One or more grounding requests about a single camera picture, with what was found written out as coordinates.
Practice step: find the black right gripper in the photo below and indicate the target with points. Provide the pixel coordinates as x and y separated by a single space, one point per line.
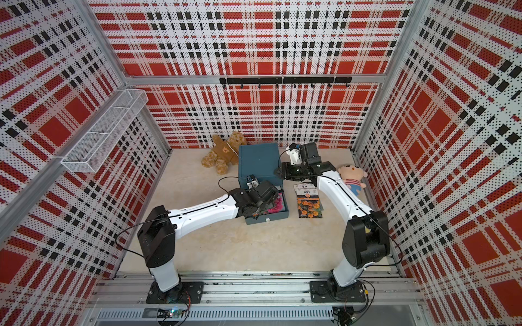
286 167

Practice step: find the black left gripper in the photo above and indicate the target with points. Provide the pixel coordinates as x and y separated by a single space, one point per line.
270 202

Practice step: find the pink flower seed bag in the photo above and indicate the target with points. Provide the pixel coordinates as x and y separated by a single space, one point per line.
278 205

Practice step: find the teal drawer cabinet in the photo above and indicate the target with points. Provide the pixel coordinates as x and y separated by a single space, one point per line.
262 160

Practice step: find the orange marigold seed bag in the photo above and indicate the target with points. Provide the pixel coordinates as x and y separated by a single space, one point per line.
308 203

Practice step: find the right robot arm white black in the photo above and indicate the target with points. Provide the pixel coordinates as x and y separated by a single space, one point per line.
366 240

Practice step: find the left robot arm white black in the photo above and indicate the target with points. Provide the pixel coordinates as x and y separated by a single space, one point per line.
161 230

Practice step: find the plush doll striped shirt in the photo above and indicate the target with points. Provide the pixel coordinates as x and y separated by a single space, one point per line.
353 177

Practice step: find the brown teddy bear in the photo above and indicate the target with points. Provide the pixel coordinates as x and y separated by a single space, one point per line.
224 153

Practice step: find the green circuit board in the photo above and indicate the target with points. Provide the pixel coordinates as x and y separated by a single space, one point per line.
170 313

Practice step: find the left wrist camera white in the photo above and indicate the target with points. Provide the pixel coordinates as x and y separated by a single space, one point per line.
252 181

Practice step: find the black hook rail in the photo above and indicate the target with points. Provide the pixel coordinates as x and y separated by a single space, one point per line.
241 81

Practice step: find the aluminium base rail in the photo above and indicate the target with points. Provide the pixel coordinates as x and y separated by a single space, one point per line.
259 298

